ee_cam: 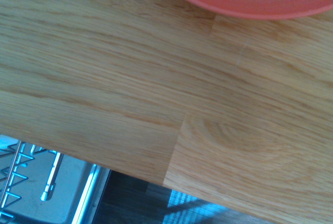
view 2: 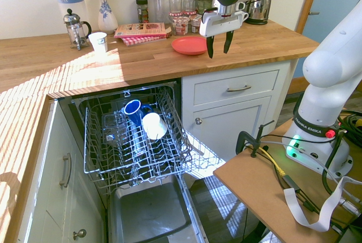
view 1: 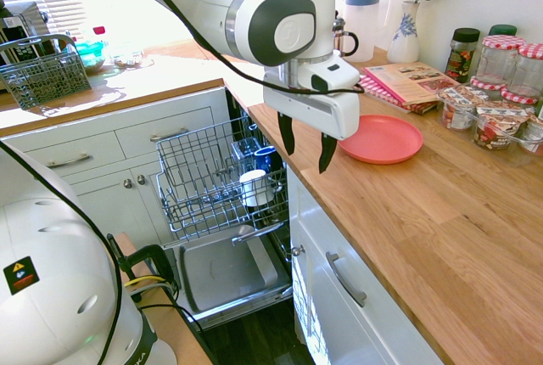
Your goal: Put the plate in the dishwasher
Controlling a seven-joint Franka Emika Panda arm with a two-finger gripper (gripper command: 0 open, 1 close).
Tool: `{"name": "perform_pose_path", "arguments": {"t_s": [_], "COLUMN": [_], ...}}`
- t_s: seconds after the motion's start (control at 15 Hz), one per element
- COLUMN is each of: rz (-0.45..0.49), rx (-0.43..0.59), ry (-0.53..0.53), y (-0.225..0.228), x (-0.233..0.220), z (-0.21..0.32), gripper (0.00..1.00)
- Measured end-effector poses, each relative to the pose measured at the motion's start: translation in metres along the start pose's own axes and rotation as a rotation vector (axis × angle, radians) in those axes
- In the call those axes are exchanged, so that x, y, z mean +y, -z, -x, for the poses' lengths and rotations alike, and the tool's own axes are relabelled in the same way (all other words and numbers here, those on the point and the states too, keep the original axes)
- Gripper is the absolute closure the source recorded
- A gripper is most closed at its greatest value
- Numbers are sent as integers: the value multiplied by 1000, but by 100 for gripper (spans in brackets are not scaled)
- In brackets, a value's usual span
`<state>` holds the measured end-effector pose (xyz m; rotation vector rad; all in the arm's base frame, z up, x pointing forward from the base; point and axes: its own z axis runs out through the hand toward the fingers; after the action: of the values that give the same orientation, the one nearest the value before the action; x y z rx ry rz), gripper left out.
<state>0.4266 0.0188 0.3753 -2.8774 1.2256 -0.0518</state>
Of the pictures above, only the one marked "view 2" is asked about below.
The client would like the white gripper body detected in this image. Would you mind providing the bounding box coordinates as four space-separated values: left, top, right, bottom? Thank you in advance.
199 7 244 38

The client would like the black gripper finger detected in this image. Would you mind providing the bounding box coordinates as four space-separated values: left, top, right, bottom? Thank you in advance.
206 34 215 59
223 29 235 55

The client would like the red plate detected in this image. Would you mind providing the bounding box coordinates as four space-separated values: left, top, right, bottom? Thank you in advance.
171 36 209 57

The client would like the steel dishwasher door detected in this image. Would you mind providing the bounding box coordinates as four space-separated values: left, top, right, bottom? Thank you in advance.
108 174 205 243

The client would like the yogurt cup with foil lid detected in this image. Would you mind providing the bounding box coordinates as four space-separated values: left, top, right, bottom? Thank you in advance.
172 16 190 36
188 14 202 34

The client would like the stainless steel kettle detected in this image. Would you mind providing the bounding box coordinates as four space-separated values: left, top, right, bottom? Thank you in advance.
244 0 273 26

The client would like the clear bottle with green lid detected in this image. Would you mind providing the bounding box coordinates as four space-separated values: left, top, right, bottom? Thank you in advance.
153 0 166 24

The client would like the red checkered book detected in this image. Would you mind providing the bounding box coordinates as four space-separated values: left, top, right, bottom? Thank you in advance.
118 34 171 47

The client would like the pink cookbook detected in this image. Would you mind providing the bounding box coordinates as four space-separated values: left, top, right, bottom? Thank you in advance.
113 22 173 40

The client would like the spice jar with dark lid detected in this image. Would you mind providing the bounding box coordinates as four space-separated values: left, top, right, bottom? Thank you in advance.
135 0 150 24

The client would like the white mug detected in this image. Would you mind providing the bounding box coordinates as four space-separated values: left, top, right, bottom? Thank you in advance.
141 112 169 141

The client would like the blue mug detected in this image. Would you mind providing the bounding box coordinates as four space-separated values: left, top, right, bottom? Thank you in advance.
123 99 154 127

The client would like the black table clamp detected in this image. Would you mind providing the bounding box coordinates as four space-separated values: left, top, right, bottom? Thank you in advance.
235 120 275 158

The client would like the white vase with blue flowers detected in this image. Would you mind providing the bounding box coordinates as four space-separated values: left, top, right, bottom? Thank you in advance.
96 0 119 35

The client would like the blue door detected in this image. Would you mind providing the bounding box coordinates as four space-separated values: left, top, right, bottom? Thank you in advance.
291 0 362 80

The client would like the white paper cup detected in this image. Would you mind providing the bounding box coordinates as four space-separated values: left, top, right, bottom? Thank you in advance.
88 31 109 54

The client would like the clear glass container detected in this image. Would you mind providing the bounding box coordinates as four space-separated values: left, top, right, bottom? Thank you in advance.
102 112 128 145

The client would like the glass French press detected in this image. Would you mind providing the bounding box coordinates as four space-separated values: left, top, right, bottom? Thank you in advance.
62 8 93 51

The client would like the wooden robot table board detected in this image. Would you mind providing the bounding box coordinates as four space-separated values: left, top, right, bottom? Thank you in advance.
213 118 362 243

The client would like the clear jug with blue lid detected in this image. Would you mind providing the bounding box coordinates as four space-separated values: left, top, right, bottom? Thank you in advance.
54 0 90 33

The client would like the white panelled cabinet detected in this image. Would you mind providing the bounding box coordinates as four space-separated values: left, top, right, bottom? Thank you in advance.
16 99 106 243

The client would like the metal drawer handle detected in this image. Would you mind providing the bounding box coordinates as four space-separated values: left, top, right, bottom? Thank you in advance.
226 85 252 93

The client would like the white cabinet drawer with handle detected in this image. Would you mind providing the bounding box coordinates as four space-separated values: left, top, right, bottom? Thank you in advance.
180 58 300 170

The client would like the white wire dishwasher rack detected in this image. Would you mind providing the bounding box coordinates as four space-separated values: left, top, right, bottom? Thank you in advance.
180 128 227 181

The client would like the grey wire dishwasher rack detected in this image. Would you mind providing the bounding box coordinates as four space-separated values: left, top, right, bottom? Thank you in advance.
79 83 195 188

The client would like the yellow cable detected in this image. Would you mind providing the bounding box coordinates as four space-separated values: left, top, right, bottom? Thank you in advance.
258 146 287 176

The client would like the black cable bundle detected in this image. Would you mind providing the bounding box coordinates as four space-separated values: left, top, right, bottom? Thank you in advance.
335 109 362 145

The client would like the metal cabinet bar handle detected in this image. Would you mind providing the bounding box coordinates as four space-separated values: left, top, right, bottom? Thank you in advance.
59 153 72 189

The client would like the white flat ribbon cable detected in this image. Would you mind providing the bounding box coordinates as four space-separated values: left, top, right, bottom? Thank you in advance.
283 176 362 232

